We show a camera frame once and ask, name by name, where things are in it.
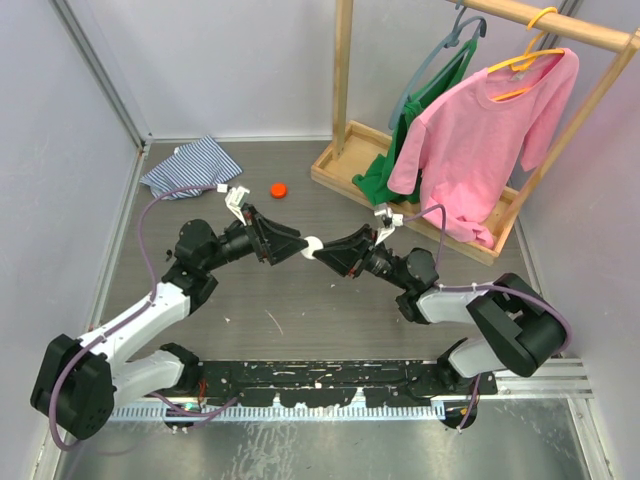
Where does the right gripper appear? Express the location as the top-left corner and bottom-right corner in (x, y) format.
(314, 223), (412, 291)

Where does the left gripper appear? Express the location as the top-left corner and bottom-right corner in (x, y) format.
(202, 205), (307, 272)

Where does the white earbud charging case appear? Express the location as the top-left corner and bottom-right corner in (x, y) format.
(301, 236), (324, 260)

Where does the wooden clothes rack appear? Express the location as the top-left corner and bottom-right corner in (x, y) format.
(311, 1), (639, 266)

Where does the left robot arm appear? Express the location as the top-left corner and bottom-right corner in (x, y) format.
(30, 204), (308, 450)

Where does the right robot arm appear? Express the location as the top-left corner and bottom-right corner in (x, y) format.
(306, 225), (571, 394)

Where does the orange earbud charging case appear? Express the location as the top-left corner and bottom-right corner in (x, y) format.
(270, 183), (288, 199)

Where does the green garment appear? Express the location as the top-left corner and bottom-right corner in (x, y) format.
(352, 39), (478, 206)

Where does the blue striped cloth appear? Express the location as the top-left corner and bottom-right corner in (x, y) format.
(140, 136), (243, 201)

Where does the pink t-shirt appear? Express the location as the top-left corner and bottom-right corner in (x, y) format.
(387, 48), (579, 248)

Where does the grey hanger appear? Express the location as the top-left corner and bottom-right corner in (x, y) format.
(388, 4), (488, 130)

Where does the yellow hanger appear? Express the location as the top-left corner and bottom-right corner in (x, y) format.
(487, 6), (563, 80)

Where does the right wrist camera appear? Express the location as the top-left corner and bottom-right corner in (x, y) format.
(374, 203), (404, 245)

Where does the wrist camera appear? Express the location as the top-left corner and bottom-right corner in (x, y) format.
(374, 203), (404, 245)
(225, 186), (250, 225)

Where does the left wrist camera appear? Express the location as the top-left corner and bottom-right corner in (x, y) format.
(225, 186), (250, 225)

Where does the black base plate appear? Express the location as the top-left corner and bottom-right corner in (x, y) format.
(166, 360), (473, 408)

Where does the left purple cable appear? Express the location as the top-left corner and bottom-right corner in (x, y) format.
(48, 182), (238, 453)

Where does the white slotted cable duct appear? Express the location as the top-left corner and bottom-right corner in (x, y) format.
(110, 401), (445, 422)

